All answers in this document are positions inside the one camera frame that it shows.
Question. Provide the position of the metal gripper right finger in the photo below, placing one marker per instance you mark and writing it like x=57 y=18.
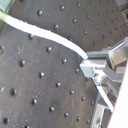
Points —
x=114 y=55

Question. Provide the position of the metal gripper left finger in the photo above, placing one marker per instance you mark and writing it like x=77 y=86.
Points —
x=104 y=79

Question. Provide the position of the black perforated breadboard plate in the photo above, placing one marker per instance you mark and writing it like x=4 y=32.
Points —
x=41 y=83

